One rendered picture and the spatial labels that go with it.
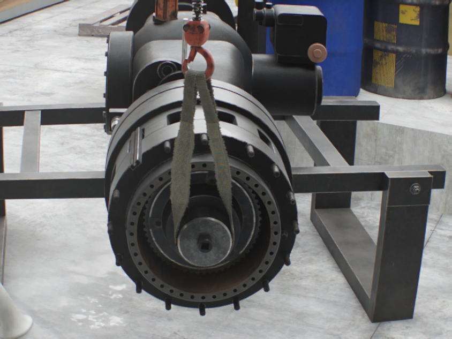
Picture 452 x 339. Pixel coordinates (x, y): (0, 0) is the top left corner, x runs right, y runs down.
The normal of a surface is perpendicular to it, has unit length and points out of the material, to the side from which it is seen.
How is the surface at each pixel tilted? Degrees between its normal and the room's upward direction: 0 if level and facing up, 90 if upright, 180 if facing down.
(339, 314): 0
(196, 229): 90
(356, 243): 0
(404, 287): 90
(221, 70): 29
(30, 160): 0
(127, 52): 41
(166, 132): 22
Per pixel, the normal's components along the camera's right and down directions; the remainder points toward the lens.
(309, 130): 0.04, -0.94
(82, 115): 0.16, 0.34
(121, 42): 0.06, -0.69
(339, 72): 0.48, 0.31
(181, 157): -0.39, 0.32
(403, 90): -0.13, 0.33
